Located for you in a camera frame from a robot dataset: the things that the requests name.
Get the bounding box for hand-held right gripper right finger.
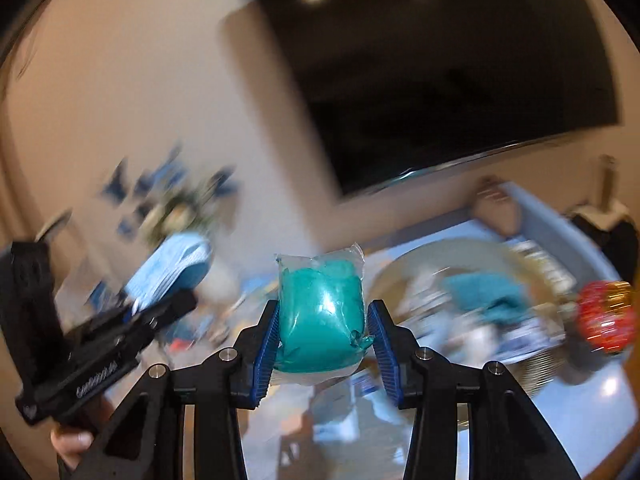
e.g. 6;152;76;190
367;300;583;480

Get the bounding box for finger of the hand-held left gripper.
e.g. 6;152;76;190
117;287;198;357

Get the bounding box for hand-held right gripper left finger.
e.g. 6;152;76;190
75;300;281;480

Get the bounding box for blue face mask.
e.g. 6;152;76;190
122;232;216;313

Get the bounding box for teal cloth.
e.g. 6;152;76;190
270;242;376;388

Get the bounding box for round woven basket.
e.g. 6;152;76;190
372;239;576;402

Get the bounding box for person's left hand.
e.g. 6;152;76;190
50;427;96;473

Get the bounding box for pale blue artificial flowers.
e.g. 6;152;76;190
97;147;238;246

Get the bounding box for teal towel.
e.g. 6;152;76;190
442;272;533;333

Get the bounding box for red ornament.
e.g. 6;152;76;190
575;280;633;357

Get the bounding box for scale pattern table mat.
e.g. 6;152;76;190
240;220;631;480

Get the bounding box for black television screen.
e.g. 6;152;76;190
240;0;621;198

